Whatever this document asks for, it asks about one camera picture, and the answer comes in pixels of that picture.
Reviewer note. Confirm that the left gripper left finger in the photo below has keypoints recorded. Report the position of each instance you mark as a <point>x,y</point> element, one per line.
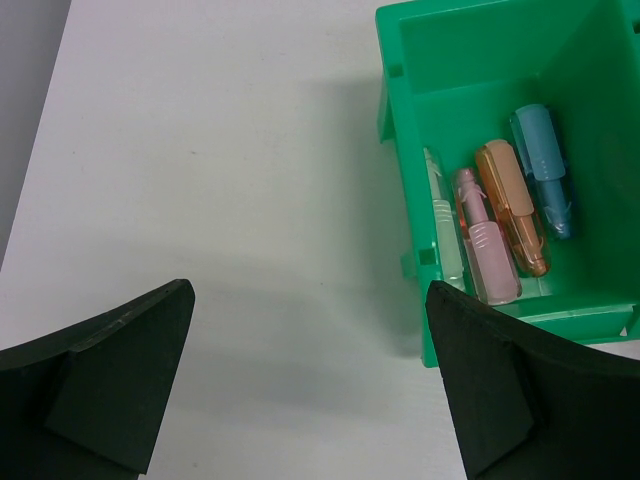
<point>88,401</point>

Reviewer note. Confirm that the orange eraser case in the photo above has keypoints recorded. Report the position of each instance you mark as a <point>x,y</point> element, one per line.
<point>513,206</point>

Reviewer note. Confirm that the pink eraser case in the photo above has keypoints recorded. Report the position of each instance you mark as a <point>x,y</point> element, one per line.
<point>492,268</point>

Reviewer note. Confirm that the green plastic bin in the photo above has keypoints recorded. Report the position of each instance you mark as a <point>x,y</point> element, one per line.
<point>554,85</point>

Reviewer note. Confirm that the green eraser case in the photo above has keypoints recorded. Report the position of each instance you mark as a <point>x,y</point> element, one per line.
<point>451,262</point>

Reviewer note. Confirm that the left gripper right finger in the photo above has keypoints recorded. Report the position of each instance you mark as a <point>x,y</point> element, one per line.
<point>528,404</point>

